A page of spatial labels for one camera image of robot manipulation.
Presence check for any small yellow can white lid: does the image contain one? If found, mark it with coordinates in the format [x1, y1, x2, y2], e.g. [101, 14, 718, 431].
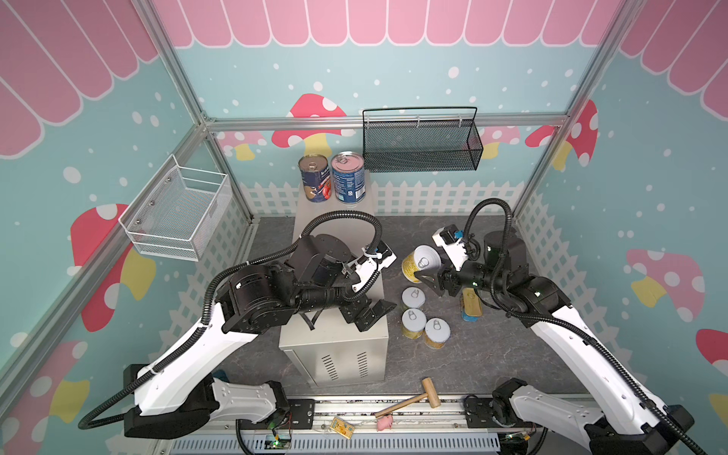
[401, 245, 442, 284]
[401, 308, 427, 339]
[401, 286, 427, 309]
[424, 318, 451, 350]

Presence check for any gold sardine tin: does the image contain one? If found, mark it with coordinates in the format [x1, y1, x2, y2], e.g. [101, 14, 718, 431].
[460, 288, 483, 322]

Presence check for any blue soup can pink lid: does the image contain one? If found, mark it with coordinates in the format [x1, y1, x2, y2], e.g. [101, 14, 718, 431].
[330, 151, 366, 204]

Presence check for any dark blue tomato can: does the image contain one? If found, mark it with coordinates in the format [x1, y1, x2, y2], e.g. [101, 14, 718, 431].
[299, 155, 332, 203]

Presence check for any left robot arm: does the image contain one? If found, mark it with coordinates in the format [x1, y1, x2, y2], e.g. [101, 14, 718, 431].
[78, 210, 396, 440]

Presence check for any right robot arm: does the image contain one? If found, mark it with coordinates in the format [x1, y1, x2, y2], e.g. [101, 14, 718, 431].
[415, 198, 703, 454]

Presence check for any grey metal counter cabinet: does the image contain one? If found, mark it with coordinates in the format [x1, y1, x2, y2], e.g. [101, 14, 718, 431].
[279, 184, 389, 390]

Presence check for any wooden toy mallet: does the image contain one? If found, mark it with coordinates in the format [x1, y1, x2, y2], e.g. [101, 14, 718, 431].
[375, 377, 442, 419]

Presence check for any pink pig toy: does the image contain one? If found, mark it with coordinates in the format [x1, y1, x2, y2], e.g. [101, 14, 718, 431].
[377, 414, 394, 431]

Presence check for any yellow toy block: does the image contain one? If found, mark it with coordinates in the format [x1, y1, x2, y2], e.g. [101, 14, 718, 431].
[329, 416, 356, 440]

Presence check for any teal sponge block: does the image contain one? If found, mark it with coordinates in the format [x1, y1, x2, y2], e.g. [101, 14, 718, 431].
[212, 370, 229, 382]

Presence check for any green circuit board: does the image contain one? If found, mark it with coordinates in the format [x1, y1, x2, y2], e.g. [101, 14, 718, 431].
[264, 435, 292, 450]

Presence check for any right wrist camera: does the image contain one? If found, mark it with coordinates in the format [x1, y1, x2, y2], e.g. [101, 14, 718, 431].
[432, 224, 476, 271]

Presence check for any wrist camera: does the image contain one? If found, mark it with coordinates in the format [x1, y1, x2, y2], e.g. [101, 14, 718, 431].
[432, 224, 476, 271]
[347, 241, 396, 293]

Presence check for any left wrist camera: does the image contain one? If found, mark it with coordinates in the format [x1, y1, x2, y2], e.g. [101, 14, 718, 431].
[347, 241, 396, 293]

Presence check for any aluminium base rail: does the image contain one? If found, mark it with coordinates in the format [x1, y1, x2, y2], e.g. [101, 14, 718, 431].
[146, 394, 587, 454]

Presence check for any black mesh wall basket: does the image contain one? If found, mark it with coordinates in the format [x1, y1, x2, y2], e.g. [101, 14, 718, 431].
[361, 106, 483, 174]

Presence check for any white mesh wall basket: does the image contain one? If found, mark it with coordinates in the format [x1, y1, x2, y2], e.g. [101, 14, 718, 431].
[119, 155, 232, 262]

